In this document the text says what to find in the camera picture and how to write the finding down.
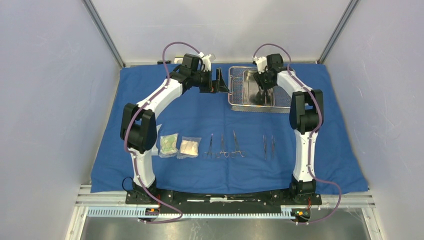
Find green packet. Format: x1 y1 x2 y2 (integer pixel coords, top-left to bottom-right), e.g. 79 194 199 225
158 133 179 158

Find white yellow small object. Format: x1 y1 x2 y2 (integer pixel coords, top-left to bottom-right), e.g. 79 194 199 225
173 57 183 64

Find white blue labelled packet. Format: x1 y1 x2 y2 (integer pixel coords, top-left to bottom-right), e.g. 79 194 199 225
151 124 162 156

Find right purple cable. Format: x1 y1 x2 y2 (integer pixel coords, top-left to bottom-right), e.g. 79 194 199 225
253 43 342 225

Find steel tweezers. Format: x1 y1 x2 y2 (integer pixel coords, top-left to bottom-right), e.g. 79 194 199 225
262 134 268 160

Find thin steel instrument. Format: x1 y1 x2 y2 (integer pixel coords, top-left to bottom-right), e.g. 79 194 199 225
271 135 275 160

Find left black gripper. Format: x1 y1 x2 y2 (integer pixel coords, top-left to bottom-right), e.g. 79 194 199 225
190 67 229 94

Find surgical scissors forceps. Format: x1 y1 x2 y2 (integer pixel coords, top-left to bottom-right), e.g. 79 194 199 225
215 133 230 158

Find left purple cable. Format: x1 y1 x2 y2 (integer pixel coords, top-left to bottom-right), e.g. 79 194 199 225
123 41 205 224

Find white slotted cable duct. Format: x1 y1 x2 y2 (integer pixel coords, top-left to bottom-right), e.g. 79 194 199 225
86 206 309 220

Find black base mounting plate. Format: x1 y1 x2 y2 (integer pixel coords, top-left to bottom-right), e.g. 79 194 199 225
125 187 323 215

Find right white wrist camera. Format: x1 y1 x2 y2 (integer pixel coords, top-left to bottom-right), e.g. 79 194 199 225
252 56 268 74

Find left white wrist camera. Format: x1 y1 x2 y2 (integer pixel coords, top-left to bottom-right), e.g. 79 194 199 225
198 52 216 72

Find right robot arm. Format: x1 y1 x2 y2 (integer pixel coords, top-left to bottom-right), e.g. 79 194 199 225
252 53 324 204

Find stainless steel inner tray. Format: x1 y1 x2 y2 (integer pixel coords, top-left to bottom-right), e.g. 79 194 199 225
242 70 275 107

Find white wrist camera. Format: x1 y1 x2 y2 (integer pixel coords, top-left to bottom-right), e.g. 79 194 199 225
252 56 268 74
198 52 216 72

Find beige gauze packet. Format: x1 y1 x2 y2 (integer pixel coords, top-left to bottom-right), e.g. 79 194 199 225
176 136 202 159

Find wire mesh instrument basket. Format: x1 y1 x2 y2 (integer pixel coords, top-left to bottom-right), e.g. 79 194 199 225
228 66 291 114

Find purple cable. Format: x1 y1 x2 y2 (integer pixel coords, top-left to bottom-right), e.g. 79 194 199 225
123 41 205 224
253 43 342 225

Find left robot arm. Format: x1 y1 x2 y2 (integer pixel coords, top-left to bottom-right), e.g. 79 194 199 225
120 52 229 204

